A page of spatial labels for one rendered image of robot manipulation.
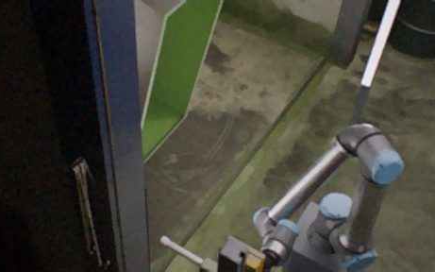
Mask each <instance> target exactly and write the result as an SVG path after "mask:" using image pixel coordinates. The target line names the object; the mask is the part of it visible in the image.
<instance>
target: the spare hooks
mask: <svg viewBox="0 0 435 272"><path fill-rule="evenodd" d="M86 154H87V153H86V152H85V151H83V153H82V154H81V153H79V155H76V156H75V158H74V159H73V160H72V161H71V162H70V163H67V164H66V165H64V167H65V169H66V171H69V169H71V168H73V170H74V171H75V176H76V184H77V188H78V193H79V198H80V209H81V213H82V218H83V228H84V230H85V235H86V238H87V249H88V252H90V255H93V253H92V252H91V249H92V250H95V249H96V252H97V260H98V264H99V266H100V267H101V268H102V269H104V270H105V269H107V268H106V266H108V265H109V261H108V262H107V263H101V259H100V255H99V252H98V248H97V243H96V238H98V235H97V236H95V235H94V234H95V231H94V230H93V224H92V222H93V221H94V218H93V219H92V218H91V210H90V204H89V200H88V197H87V173H86V169H87V172H88V174H89V176H90V177H91V180H92V183H93V186H94V188H95V190H96V192H97V186H96V185H95V182H94V181H93V178H92V175H91V172H90V170H89V169H88V166H87V164H86V162H85V160H84V159H83V156H84V155H86ZM78 156H79V157H78ZM76 164H78V165H80V168H81V173H82V179H83V182H82V179H81V176H80V171H79V167H78V166H77V165H76ZM73 166H74V167H75V168H74V167H73ZM68 168H69V169H68ZM77 172H78V174H77ZM78 176H79V178H80V185H81V188H82V191H83V196H84V207H85V213H84V208H83V200H82V197H81V193H80V186H79V179H78ZM97 193H98V192H97ZM85 215H86V217H85ZM89 220H90V221H91V228H92V231H91V230H90V223H89ZM91 234H93V236H91ZM90 238H93V240H94V244H95V246H94V247H92V246H91V245H90ZM101 265H103V266H104V267H105V268H104V267H103V266H101Z"/></svg>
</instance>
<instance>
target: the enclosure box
mask: <svg viewBox="0 0 435 272"><path fill-rule="evenodd" d="M222 2H223V0H135V22H136V36H137V50H138V63H139V92H140V105H141V119H142V160H143V163H145V162H146V161H147V160H148V159H149V157H150V156H151V155H153V153H154V152H155V151H156V150H157V148H159V146H160V145H161V144H162V143H163V141H165V140H166V139H167V138H168V136H169V135H170V134H171V133H172V132H173V131H174V130H175V128H177V126H178V125H179V124H180V123H181V121H183V120H184V118H185V117H187V114H188V109H189V106H190V105H191V100H192V96H193V93H194V89H195V86H196V84H197V81H198V77H199V75H200V72H201V68H202V65H203V62H204V60H205V56H206V54H207V51H208V48H209V42H210V40H211V35H212V32H213V30H214V28H215V24H216V21H217V18H218V16H219V11H220V9H221V6H222Z"/></svg>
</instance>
